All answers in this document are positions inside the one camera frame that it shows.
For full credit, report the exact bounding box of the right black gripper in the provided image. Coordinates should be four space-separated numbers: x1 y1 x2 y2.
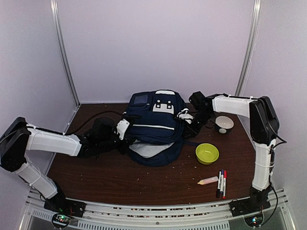
183 110 213 139

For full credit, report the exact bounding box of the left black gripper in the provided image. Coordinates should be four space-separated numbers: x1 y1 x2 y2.
97 133 135 154

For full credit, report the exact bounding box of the navy blue student backpack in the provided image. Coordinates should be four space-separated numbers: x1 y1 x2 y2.
125 90 189 167

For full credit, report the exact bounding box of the cream glue tube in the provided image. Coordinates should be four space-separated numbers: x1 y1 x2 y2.
197 176 219 185

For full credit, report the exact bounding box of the red marker pen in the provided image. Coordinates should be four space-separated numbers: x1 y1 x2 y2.
223 170 227 199

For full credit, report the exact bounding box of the blue marker pen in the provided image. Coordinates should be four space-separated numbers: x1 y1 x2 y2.
220 169 224 196

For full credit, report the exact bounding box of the black marker pen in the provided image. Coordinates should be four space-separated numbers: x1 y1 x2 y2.
216 171 222 198

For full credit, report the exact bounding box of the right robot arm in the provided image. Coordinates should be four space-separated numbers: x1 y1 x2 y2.
177 92 280 212

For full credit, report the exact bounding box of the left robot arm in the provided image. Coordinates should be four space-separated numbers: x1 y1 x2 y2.
0 117 130 213

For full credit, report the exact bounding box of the lime green bowl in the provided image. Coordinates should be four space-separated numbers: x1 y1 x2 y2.
195 143 219 165

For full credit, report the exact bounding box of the dark bowl white inside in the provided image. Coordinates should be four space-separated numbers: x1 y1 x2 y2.
214 116 234 134

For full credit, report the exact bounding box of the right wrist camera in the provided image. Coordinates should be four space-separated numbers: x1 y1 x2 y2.
176 110 194 125

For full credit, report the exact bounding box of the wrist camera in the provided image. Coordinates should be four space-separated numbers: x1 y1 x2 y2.
176 110 194 125
116 119 130 140

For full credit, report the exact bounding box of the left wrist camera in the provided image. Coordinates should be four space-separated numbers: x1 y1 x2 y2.
116 119 130 140

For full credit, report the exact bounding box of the front aluminium rail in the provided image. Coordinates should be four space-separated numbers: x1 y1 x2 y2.
24 189 295 230

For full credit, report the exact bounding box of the right aluminium frame post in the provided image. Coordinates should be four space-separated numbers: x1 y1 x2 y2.
235 0 263 96

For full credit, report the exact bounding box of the aluminium frame post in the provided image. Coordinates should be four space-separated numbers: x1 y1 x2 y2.
235 0 263 96
49 0 81 107

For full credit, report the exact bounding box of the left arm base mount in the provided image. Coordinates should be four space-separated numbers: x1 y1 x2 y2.
41 189 86 230

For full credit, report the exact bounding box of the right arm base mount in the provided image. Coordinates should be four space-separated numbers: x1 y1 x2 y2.
229 187 271 228

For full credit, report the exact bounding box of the left aluminium frame post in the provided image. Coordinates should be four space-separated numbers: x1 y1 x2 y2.
49 0 81 107

